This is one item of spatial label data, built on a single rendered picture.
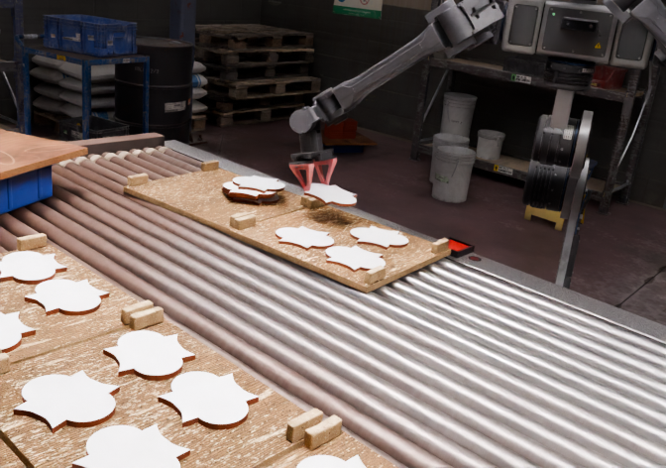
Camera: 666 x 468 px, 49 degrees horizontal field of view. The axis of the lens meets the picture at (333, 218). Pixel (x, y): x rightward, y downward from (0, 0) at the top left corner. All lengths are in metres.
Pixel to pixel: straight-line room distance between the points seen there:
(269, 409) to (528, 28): 1.42
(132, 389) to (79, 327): 0.21
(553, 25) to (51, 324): 1.52
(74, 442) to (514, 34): 1.62
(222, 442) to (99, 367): 0.26
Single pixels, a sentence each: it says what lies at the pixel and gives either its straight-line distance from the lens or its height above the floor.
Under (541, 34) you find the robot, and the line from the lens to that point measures 2.18.
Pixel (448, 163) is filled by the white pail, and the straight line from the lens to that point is 5.36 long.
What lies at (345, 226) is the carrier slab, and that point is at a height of 0.94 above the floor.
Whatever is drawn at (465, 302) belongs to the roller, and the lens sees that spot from 1.56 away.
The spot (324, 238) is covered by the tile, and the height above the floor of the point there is 0.94.
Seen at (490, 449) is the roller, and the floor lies 0.92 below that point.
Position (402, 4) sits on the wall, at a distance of 7.25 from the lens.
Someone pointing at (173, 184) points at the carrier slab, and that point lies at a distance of 2.08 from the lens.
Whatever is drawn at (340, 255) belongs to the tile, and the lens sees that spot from 1.64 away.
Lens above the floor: 1.55
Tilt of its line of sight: 19 degrees down
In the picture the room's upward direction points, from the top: 6 degrees clockwise
